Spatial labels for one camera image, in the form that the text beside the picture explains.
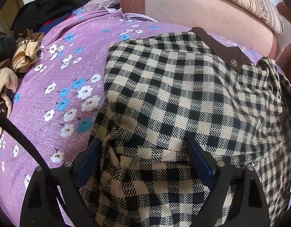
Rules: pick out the beige brown crumpled clothes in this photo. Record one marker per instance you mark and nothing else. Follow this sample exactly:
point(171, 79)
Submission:
point(16, 56)

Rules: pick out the purple floral bed sheet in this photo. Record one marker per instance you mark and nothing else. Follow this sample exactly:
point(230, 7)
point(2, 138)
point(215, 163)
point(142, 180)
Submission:
point(56, 103)

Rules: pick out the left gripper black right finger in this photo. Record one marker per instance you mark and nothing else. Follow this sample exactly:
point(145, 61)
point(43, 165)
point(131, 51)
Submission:
point(248, 206)

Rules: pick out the brown wooden bed frame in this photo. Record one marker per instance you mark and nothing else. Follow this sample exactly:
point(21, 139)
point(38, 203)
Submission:
point(283, 53)

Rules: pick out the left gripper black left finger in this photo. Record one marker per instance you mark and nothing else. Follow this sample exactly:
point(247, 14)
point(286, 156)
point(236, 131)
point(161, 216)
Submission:
point(41, 207)

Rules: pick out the blue red clothes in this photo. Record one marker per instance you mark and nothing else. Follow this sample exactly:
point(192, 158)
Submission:
point(47, 26)

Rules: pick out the pink quilted headboard cushion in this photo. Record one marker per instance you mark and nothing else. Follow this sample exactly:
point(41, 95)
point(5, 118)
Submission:
point(220, 17)

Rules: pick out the black cream checked jacket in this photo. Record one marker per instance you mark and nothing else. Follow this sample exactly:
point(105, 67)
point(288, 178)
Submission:
point(161, 92)

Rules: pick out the black clothes pile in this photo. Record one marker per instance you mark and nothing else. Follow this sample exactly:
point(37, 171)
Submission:
point(32, 16)

